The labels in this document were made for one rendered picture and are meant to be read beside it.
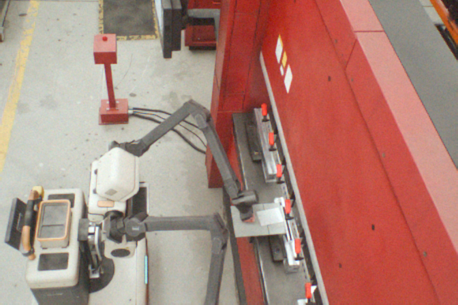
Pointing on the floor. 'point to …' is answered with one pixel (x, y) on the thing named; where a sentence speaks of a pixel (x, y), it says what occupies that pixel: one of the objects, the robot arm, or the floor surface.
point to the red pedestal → (109, 109)
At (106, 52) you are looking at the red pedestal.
